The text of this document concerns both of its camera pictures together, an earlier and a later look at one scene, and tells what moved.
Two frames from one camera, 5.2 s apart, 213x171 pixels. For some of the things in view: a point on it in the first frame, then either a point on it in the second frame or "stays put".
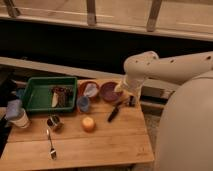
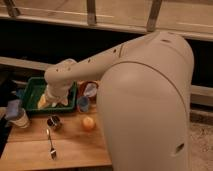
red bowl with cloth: x=89 y=89 stays put
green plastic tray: x=50 y=94 stays put
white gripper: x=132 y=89 to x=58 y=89
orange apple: x=88 y=124 stays put
